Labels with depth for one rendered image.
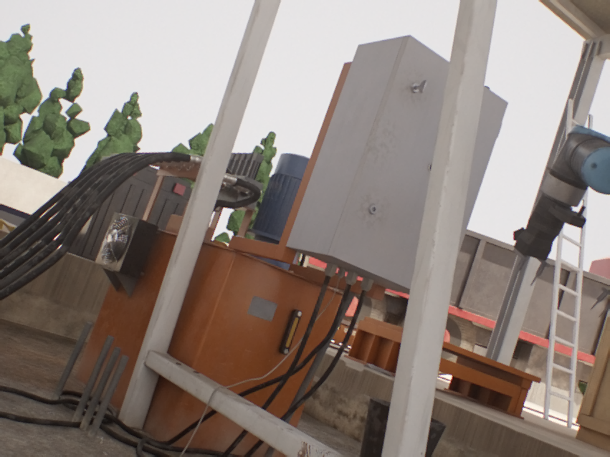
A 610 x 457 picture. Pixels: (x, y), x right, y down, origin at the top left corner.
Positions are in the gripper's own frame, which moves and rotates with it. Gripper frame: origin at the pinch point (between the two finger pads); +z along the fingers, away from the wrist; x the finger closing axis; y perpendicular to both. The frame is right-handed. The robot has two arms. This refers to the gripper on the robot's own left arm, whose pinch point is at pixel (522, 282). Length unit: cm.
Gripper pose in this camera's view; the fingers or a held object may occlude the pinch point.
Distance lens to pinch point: 177.5
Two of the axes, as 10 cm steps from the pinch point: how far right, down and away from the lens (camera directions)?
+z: -3.7, 8.8, 3.1
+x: -8.9, -2.4, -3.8
